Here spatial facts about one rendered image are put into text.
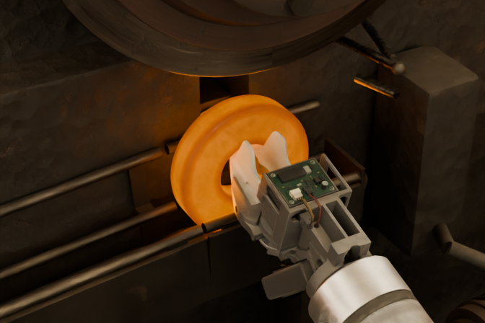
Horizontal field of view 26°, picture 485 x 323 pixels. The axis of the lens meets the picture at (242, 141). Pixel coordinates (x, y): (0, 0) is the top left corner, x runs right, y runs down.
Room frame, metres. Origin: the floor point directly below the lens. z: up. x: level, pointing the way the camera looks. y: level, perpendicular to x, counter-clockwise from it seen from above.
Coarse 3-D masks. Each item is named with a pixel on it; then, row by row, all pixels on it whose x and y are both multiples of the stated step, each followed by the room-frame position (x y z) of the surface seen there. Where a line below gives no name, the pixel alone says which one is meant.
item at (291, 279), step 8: (288, 264) 0.84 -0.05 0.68; (296, 264) 0.78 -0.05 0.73; (304, 264) 0.77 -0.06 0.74; (280, 272) 0.80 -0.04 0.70; (288, 272) 0.79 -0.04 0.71; (296, 272) 0.77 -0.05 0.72; (304, 272) 0.77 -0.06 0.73; (312, 272) 0.77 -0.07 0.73; (264, 280) 0.83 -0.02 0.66; (272, 280) 0.82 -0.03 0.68; (280, 280) 0.80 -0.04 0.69; (288, 280) 0.79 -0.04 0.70; (296, 280) 0.77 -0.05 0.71; (304, 280) 0.76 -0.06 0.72; (264, 288) 0.83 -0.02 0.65; (272, 288) 0.82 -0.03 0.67; (280, 288) 0.80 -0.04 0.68; (288, 288) 0.79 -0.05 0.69; (296, 288) 0.77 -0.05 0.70; (304, 288) 0.82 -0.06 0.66; (272, 296) 0.82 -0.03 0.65; (280, 296) 0.81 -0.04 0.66; (288, 296) 0.81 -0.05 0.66; (296, 296) 0.82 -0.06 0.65
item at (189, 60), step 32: (64, 0) 0.79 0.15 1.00; (96, 0) 0.81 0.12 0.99; (384, 0) 0.96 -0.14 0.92; (96, 32) 0.80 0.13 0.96; (128, 32) 0.82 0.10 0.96; (320, 32) 0.92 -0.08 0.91; (160, 64) 0.83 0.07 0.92; (192, 64) 0.85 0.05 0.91; (224, 64) 0.87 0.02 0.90; (256, 64) 0.88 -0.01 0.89
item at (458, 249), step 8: (440, 224) 1.00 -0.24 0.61; (440, 232) 0.98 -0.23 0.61; (448, 232) 0.98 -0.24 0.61; (440, 240) 0.97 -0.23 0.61; (448, 240) 0.96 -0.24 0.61; (440, 248) 0.96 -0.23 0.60; (448, 248) 0.96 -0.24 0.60; (456, 248) 0.96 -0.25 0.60; (464, 248) 0.96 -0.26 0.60; (448, 256) 0.95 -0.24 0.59; (456, 256) 0.95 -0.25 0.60; (464, 256) 0.95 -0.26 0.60; (472, 256) 0.95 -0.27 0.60; (480, 256) 0.95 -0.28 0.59; (472, 264) 0.95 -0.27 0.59; (480, 264) 0.95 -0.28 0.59
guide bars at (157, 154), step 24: (168, 144) 0.93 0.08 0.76; (120, 168) 0.90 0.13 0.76; (144, 168) 0.92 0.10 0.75; (48, 192) 0.86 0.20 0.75; (144, 192) 0.92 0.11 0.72; (0, 216) 0.83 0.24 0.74; (144, 216) 0.89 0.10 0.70; (96, 240) 0.86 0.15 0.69; (144, 240) 0.90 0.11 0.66; (24, 264) 0.82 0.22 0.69
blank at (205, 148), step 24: (240, 96) 0.94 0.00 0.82; (216, 120) 0.90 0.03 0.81; (240, 120) 0.91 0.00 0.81; (264, 120) 0.92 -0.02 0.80; (288, 120) 0.94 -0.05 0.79; (192, 144) 0.89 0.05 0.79; (216, 144) 0.89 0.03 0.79; (240, 144) 0.91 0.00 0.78; (288, 144) 0.93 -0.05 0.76; (192, 168) 0.88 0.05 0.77; (216, 168) 0.89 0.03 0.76; (192, 192) 0.88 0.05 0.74; (216, 192) 0.89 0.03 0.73; (192, 216) 0.88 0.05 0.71; (216, 216) 0.89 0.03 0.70
